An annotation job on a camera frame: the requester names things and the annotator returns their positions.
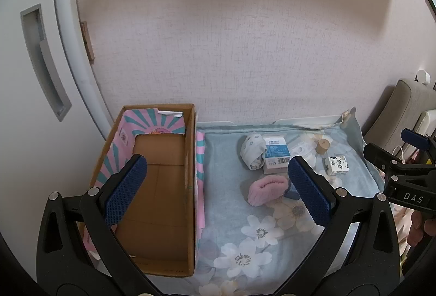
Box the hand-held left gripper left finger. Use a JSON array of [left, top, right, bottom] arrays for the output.
[[36, 154, 161, 296]]

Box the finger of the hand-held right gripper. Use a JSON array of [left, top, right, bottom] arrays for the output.
[[363, 143, 406, 177], [401, 128, 436, 164]]

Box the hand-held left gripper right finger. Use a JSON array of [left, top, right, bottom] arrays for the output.
[[272, 156, 404, 296]]

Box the cardboard box with pink lining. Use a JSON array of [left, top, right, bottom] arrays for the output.
[[78, 103, 207, 278]]

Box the small white patterned box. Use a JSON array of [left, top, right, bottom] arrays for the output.
[[324, 155, 351, 176]]

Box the clear plastic packet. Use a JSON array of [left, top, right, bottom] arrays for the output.
[[289, 137, 319, 160]]

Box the small jar with wooden lid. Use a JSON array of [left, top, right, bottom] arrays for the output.
[[315, 138, 332, 155]]

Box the white patterned sock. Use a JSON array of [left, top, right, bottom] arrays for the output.
[[239, 133, 267, 170]]

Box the person's right hand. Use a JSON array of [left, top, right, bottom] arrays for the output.
[[407, 211, 436, 244]]

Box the beige padded headboard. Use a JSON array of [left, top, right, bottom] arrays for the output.
[[363, 79, 436, 160]]

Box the pink fuzzy sock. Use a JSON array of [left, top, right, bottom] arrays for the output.
[[246, 174, 290, 207]]

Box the white and blue carton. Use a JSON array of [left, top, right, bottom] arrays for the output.
[[262, 135, 293, 175]]

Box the floral light blue blanket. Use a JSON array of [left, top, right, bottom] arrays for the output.
[[196, 109, 389, 296]]

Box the white wardrobe door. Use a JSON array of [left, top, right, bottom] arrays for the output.
[[0, 0, 116, 249]]

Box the white bed rail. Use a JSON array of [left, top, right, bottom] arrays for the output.
[[198, 114, 344, 130]]

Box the grey recessed door handle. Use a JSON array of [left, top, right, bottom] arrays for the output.
[[20, 4, 73, 122]]

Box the wooden wall strip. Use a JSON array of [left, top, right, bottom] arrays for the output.
[[80, 21, 95, 62]]

